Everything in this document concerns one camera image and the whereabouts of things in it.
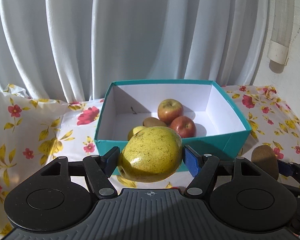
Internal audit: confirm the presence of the brown kiwi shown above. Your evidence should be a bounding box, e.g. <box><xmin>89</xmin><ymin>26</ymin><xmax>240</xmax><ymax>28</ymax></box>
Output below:
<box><xmin>251</xmin><ymin>145</ymin><xmax>279</xmax><ymax>180</ymax></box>
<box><xmin>142</xmin><ymin>117</ymin><xmax>167</xmax><ymax>127</ymax></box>

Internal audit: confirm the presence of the teal cardboard box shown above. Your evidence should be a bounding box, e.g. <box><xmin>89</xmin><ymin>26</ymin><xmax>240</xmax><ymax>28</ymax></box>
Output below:
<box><xmin>94</xmin><ymin>79</ymin><xmax>251</xmax><ymax>160</ymax></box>

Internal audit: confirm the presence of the red apple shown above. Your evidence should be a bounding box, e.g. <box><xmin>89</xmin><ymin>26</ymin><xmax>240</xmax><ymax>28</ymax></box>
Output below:
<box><xmin>170</xmin><ymin>115</ymin><xmax>196</xmax><ymax>138</ymax></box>

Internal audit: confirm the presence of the small yellow pear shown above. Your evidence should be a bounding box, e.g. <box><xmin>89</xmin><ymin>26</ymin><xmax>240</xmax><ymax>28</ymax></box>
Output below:
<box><xmin>127</xmin><ymin>126</ymin><xmax>146</xmax><ymax>141</ymax></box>

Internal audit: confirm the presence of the red-yellow apple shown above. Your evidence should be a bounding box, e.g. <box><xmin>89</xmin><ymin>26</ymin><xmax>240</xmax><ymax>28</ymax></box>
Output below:
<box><xmin>157</xmin><ymin>99</ymin><xmax>184</xmax><ymax>125</ymax></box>

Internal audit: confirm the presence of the brown kiwi in box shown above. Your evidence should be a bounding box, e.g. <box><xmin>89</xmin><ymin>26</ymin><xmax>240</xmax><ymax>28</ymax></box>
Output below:
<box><xmin>142</xmin><ymin>117</ymin><xmax>167</xmax><ymax>127</ymax></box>

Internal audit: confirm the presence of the floral plastic tablecloth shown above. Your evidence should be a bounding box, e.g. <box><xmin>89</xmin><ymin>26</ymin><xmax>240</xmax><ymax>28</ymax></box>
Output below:
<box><xmin>0</xmin><ymin>84</ymin><xmax>300</xmax><ymax>239</ymax></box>

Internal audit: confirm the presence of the white curtain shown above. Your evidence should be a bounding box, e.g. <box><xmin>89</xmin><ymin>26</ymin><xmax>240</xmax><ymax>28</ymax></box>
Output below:
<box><xmin>0</xmin><ymin>0</ymin><xmax>269</xmax><ymax>102</ymax></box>

